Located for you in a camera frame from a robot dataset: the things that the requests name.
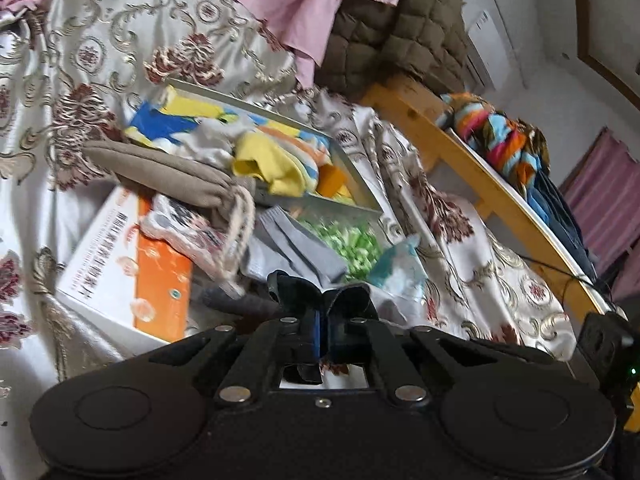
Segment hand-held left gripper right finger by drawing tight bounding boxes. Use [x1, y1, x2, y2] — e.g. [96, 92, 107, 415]
[324, 309, 552, 409]

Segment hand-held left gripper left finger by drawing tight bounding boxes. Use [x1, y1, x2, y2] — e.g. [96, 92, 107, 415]
[139, 309, 322, 407]

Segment dark blue sock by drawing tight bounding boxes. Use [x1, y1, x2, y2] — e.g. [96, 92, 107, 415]
[266, 270, 380, 383]

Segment yellow striped sock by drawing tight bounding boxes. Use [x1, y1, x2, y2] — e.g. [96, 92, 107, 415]
[231, 124, 334, 197]

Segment beige drawstring bag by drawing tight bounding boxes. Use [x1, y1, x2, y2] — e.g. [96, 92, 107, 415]
[82, 139, 259, 282]

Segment grey tray with cartoon picture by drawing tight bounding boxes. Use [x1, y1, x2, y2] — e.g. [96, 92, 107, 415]
[122, 77, 387, 219]

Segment grey briefs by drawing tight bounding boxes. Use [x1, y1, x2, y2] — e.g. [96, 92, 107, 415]
[244, 206, 349, 287]

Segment dark grey cloth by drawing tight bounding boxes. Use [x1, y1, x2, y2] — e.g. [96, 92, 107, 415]
[199, 280, 282, 322]

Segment blue jeans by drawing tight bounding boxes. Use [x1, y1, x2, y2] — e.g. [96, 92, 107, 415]
[524, 169, 602, 282]

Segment pink curtain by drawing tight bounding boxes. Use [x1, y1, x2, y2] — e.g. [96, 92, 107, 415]
[559, 127, 640, 302]

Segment white patterned cloth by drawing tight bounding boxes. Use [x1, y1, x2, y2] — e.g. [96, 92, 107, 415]
[140, 193, 244, 292]

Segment white and orange box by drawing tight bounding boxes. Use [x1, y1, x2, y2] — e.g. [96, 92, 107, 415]
[55, 186, 197, 344]

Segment colourful striped scarf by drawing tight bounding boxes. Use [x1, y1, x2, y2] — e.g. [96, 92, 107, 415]
[435, 91, 552, 197]

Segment brown quilted jacket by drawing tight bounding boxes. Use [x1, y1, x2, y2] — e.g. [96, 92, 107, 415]
[320, 0, 472, 104]

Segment white air conditioner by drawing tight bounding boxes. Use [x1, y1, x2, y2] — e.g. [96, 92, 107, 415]
[460, 2, 517, 89]

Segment pink garment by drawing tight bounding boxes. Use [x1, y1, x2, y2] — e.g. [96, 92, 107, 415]
[0, 0, 416, 87]

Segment floral satin blanket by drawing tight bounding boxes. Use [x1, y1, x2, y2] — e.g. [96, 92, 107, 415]
[0, 0, 579, 461]

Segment black cable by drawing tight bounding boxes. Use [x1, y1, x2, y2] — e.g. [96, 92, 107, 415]
[524, 256, 619, 307]

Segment wooden frame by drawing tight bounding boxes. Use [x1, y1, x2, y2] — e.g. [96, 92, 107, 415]
[570, 0, 640, 107]

